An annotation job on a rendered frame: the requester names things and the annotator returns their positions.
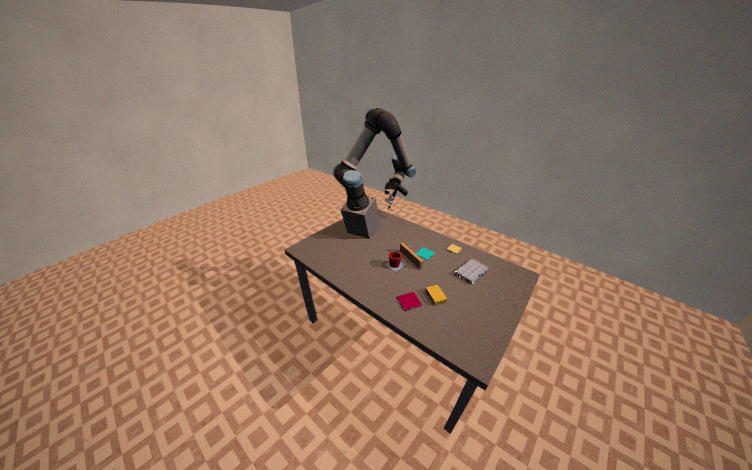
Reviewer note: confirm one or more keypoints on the dark red flat square pad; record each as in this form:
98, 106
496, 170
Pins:
409, 301

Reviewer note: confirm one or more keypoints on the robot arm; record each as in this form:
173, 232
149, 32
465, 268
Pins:
378, 119

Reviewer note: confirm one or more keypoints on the red cup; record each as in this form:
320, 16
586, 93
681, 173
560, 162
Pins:
394, 259

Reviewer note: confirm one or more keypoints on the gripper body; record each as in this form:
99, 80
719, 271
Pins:
390, 186

